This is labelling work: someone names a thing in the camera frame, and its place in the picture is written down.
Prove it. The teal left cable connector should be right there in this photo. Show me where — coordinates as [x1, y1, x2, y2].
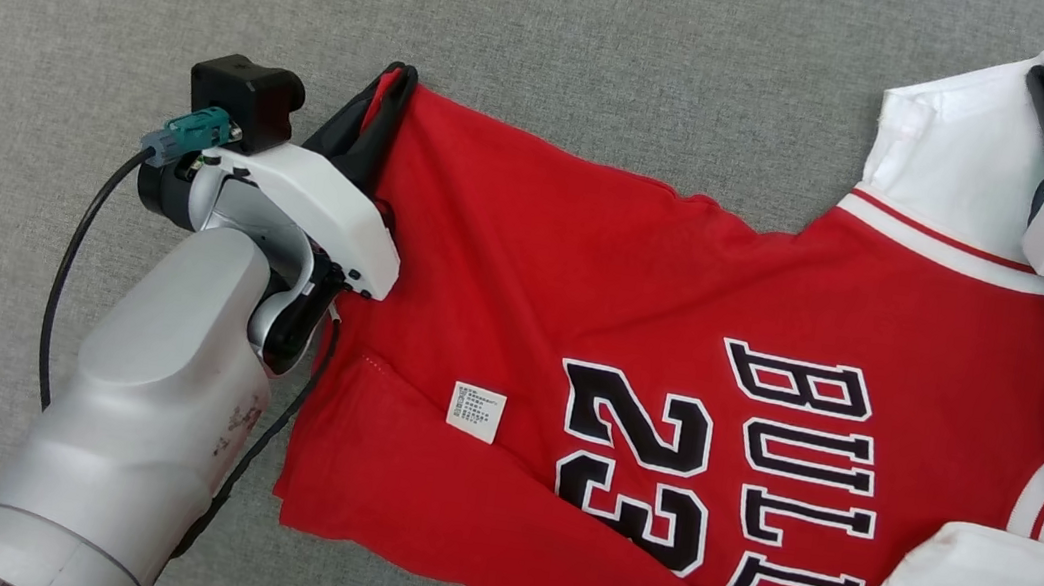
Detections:
[137, 97, 239, 178]

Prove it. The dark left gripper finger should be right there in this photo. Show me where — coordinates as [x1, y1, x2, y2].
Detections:
[302, 64, 388, 176]
[348, 59, 420, 202]

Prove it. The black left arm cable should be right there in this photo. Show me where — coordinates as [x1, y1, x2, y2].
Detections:
[169, 292, 344, 579]

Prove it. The black left camera cable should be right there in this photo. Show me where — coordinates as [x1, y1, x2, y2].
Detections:
[31, 134, 159, 423]

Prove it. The red Bulls basketball jersey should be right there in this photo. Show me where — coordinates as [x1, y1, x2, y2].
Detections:
[262, 0, 1044, 586]

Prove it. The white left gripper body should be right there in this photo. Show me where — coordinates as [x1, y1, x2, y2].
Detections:
[181, 132, 414, 303]

